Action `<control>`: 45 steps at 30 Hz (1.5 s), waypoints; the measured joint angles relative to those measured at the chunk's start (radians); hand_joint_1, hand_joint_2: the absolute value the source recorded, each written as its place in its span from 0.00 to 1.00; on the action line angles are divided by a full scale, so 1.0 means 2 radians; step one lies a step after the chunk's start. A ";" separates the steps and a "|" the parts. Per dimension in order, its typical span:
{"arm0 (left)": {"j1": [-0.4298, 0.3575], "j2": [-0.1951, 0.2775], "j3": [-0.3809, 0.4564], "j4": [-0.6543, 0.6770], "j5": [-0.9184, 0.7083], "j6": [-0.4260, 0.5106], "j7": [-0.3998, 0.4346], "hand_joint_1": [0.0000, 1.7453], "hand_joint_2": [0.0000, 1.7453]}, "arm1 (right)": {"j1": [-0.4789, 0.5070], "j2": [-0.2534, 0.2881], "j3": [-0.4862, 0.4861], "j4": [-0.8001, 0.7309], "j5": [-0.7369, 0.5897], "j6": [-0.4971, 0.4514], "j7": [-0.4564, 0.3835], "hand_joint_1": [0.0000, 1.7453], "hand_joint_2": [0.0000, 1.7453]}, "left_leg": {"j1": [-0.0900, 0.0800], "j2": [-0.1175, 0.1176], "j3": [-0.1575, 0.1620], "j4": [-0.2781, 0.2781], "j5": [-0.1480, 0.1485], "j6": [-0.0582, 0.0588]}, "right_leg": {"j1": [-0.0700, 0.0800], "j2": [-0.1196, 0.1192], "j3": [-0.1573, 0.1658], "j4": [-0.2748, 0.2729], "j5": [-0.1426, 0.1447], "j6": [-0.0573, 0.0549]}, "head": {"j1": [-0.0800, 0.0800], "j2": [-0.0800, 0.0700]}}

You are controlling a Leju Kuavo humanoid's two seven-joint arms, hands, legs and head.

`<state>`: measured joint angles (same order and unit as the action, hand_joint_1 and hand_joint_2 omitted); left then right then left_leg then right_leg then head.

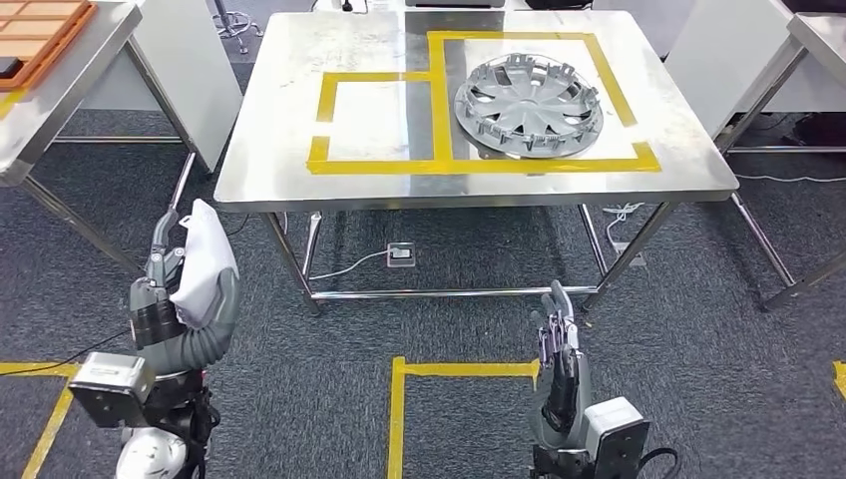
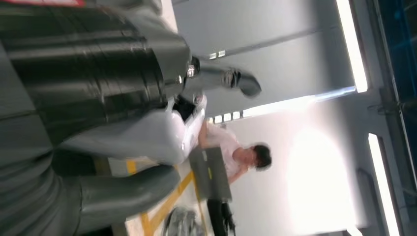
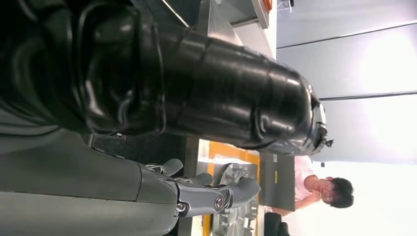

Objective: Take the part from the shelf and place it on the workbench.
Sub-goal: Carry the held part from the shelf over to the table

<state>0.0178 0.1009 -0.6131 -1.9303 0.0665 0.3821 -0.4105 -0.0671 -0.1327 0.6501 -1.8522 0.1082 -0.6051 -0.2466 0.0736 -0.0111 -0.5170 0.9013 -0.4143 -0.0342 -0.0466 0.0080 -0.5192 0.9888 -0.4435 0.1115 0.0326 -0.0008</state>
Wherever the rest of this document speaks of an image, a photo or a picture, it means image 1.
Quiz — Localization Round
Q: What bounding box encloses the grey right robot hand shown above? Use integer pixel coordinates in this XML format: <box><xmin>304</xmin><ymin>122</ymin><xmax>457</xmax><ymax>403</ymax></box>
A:
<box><xmin>528</xmin><ymin>279</ymin><xmax>593</xmax><ymax>451</ymax></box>

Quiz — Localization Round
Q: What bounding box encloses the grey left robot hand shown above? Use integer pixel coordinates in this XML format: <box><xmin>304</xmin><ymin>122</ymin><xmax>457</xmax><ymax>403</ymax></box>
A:
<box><xmin>129</xmin><ymin>209</ymin><xmax>241</xmax><ymax>351</ymax></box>

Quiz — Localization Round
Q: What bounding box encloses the white plastic part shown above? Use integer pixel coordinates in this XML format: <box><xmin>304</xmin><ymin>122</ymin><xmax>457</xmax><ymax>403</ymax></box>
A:
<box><xmin>170</xmin><ymin>198</ymin><xmax>240</xmax><ymax>330</ymax></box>

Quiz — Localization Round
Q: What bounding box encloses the steel workbench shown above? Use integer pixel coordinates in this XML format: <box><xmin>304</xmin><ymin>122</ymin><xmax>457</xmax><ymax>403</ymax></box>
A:
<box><xmin>212</xmin><ymin>9</ymin><xmax>740</xmax><ymax>316</ymax></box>

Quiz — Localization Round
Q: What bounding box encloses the yellow tape on workbench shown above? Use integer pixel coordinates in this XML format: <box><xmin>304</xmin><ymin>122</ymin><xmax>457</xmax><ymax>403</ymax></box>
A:
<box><xmin>305</xmin><ymin>31</ymin><xmax>662</xmax><ymax>178</ymax></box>

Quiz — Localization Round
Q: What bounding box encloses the floor outlet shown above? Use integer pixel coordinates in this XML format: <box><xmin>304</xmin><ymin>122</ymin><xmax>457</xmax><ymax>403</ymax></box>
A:
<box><xmin>611</xmin><ymin>240</ymin><xmax>648</xmax><ymax>268</ymax></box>
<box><xmin>386</xmin><ymin>241</ymin><xmax>418</xmax><ymax>269</ymax></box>

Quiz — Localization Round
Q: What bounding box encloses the white desk panel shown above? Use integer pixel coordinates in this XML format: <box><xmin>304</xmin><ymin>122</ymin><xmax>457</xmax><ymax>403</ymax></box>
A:
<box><xmin>78</xmin><ymin>0</ymin><xmax>244</xmax><ymax>176</ymax></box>
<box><xmin>663</xmin><ymin>0</ymin><xmax>846</xmax><ymax>139</ymax></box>

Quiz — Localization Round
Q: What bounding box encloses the steel table with tray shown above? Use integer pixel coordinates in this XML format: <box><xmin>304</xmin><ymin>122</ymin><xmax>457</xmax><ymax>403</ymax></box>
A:
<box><xmin>0</xmin><ymin>0</ymin><xmax>200</xmax><ymax>273</ymax></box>

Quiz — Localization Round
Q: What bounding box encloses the yellow tape on table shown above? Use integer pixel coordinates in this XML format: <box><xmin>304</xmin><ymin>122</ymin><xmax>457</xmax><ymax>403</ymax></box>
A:
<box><xmin>0</xmin><ymin>87</ymin><xmax>29</xmax><ymax>123</ymax></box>

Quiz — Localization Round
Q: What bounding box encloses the black seat stool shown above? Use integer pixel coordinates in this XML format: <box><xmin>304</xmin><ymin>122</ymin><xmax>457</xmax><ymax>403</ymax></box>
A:
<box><xmin>210</xmin><ymin>0</ymin><xmax>265</xmax><ymax>56</ymax></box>

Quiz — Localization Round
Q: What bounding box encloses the grey wheel cover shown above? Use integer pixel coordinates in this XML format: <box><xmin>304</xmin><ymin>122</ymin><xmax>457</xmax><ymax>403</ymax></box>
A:
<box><xmin>454</xmin><ymin>52</ymin><xmax>606</xmax><ymax>161</ymax></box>

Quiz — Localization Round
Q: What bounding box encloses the brown wooden tray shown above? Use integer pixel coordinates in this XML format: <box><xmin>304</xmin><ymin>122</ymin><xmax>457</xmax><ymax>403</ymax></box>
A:
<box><xmin>0</xmin><ymin>0</ymin><xmax>99</xmax><ymax>93</ymax></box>

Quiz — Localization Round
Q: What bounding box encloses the black bag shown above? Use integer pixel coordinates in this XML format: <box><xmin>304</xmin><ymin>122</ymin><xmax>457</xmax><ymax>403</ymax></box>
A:
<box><xmin>791</xmin><ymin>111</ymin><xmax>846</xmax><ymax>148</ymax></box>
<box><xmin>525</xmin><ymin>0</ymin><xmax>597</xmax><ymax>12</ymax></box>

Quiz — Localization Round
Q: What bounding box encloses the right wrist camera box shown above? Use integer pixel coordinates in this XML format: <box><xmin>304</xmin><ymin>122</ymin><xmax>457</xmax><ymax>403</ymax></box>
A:
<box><xmin>581</xmin><ymin>396</ymin><xmax>651</xmax><ymax>479</ymax></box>

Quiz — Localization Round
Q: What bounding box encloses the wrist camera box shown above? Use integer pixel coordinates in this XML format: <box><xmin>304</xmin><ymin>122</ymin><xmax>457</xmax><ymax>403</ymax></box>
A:
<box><xmin>581</xmin><ymin>396</ymin><xmax>651</xmax><ymax>479</ymax></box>
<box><xmin>68</xmin><ymin>351</ymin><xmax>159</xmax><ymax>430</ymax></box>

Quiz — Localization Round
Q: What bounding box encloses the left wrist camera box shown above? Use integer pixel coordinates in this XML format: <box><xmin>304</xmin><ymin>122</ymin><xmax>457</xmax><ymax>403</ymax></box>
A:
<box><xmin>68</xmin><ymin>351</ymin><xmax>159</xmax><ymax>430</ymax></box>

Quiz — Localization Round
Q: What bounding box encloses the black floor cable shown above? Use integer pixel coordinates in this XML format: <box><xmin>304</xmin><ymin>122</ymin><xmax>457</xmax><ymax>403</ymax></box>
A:
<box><xmin>0</xmin><ymin>328</ymin><xmax>132</xmax><ymax>379</ymax></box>

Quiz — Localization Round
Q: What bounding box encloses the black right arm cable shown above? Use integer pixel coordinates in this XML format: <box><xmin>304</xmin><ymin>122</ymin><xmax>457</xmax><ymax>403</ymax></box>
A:
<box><xmin>631</xmin><ymin>447</ymin><xmax>682</xmax><ymax>479</ymax></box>

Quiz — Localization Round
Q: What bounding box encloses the white floor cable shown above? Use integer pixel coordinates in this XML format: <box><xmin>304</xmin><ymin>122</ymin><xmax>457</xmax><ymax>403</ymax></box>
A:
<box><xmin>300</xmin><ymin>210</ymin><xmax>391</xmax><ymax>282</ymax></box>
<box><xmin>600</xmin><ymin>173</ymin><xmax>846</xmax><ymax>247</ymax></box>

